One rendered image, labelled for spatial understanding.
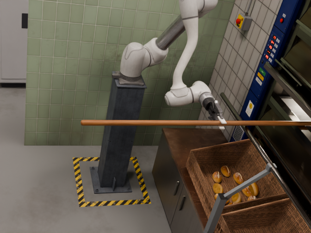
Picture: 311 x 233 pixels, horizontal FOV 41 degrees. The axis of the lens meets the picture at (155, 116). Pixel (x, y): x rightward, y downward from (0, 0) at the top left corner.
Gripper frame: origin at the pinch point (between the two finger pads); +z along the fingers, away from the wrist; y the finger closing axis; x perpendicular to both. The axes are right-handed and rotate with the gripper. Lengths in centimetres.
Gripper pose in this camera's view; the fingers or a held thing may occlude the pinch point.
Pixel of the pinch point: (220, 122)
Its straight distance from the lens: 240.9
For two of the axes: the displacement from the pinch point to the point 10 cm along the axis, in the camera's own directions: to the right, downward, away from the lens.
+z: 2.5, 5.8, -7.7
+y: -2.0, 8.1, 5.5
